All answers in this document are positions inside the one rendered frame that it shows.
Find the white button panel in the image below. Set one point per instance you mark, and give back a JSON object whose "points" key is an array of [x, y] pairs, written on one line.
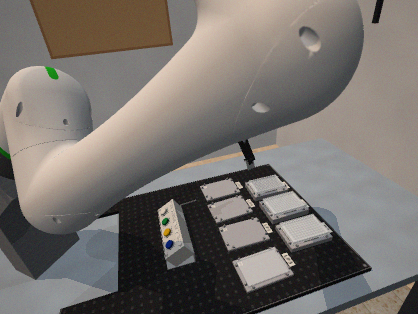
{"points": [[178, 249]]}

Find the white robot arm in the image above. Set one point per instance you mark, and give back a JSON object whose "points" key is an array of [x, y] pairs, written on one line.
{"points": [[251, 66]]}

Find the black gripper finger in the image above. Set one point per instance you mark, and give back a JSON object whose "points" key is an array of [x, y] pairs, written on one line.
{"points": [[247, 151]]}

